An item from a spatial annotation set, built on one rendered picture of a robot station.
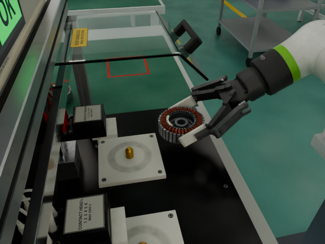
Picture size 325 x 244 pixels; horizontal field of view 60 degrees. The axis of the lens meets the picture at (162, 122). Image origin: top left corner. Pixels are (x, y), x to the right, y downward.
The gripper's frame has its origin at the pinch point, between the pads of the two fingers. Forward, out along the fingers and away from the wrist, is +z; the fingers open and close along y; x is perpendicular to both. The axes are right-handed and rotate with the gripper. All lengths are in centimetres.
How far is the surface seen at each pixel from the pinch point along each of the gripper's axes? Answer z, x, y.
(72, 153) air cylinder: 23.4, 11.7, -4.2
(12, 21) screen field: 7.2, 40.0, -14.7
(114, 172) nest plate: 17.9, 3.6, -7.5
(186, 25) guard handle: -12.0, 18.6, 4.6
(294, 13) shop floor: -172, -197, 322
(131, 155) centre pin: 13.7, 2.5, -3.9
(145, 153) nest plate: 11.3, -0.2, -2.7
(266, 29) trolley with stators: -97, -132, 224
